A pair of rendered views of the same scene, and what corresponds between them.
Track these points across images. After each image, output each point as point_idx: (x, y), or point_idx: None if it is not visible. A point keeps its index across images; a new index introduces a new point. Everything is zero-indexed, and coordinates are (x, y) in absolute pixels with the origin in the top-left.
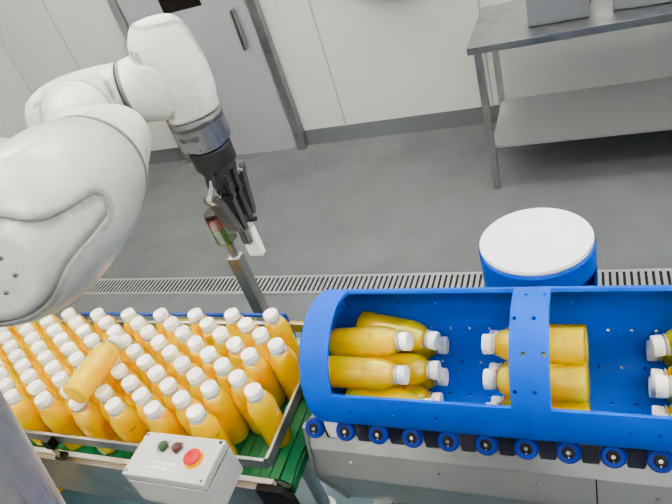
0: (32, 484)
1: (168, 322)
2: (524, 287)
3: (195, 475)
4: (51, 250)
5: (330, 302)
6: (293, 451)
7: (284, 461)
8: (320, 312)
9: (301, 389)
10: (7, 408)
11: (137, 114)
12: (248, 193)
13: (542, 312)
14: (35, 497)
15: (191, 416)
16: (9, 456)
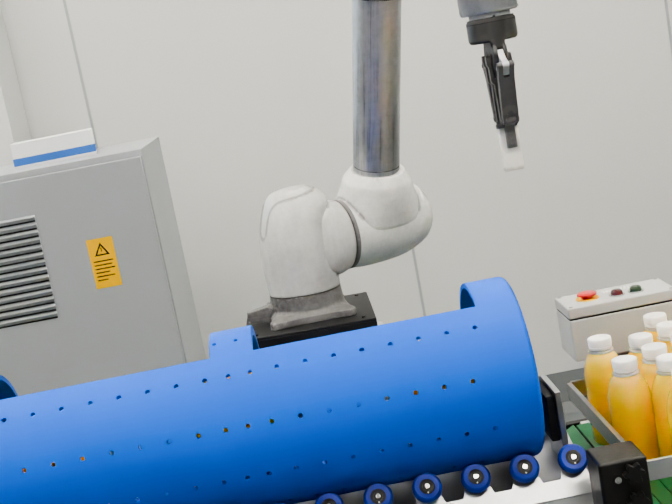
0: (354, 39)
1: None
2: (241, 357)
3: (570, 297)
4: None
5: (478, 285)
6: (581, 439)
7: (584, 432)
8: (483, 280)
9: (600, 427)
10: (361, 11)
11: None
12: (499, 98)
13: (216, 332)
14: (353, 43)
15: (649, 313)
16: (353, 23)
